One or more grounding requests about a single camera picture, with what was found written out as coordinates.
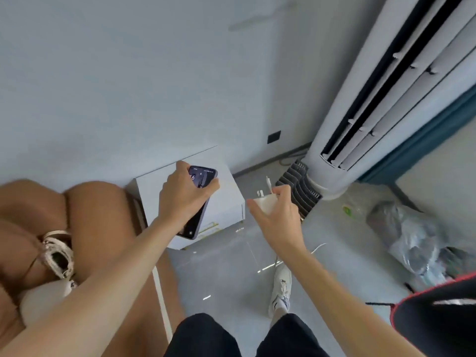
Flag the small green white packet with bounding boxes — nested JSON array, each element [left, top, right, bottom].
[[341, 196, 367, 222]]

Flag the white sneaker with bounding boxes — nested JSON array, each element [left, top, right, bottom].
[[268, 264, 293, 319]]

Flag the dark baseboard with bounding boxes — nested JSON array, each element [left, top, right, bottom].
[[232, 143, 312, 179]]

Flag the white standing air conditioner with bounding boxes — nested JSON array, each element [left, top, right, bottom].
[[303, 0, 476, 200]]

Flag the person's left hand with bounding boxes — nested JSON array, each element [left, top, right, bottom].
[[158, 160, 221, 230]]

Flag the black smartphone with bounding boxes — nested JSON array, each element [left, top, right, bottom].
[[177, 165, 219, 241]]

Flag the brown sofa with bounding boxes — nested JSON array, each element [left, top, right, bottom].
[[0, 178, 186, 357]]

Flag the person's left forearm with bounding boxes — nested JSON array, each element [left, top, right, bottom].
[[0, 215, 181, 357]]

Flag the person's black shorts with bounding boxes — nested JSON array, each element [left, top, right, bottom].
[[163, 312, 330, 357]]

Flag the white charger with cable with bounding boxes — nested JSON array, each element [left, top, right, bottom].
[[254, 176, 327, 268]]

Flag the person's right forearm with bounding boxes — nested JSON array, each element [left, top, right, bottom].
[[284, 245, 426, 357]]

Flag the person's right hand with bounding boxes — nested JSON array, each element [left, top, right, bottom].
[[245, 184, 307, 258]]

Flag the white bedside cabinet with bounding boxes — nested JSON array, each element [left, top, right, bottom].
[[126, 146, 246, 251]]

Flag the teal curtain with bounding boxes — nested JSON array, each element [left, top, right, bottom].
[[358, 83, 476, 185]]

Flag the white woven handbag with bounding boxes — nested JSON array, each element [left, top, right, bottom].
[[17, 229, 79, 328]]

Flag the black chair with red trim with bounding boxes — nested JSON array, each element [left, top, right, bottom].
[[366, 272, 476, 357]]

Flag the clear plastic bag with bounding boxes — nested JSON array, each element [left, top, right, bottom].
[[366, 201, 476, 291]]

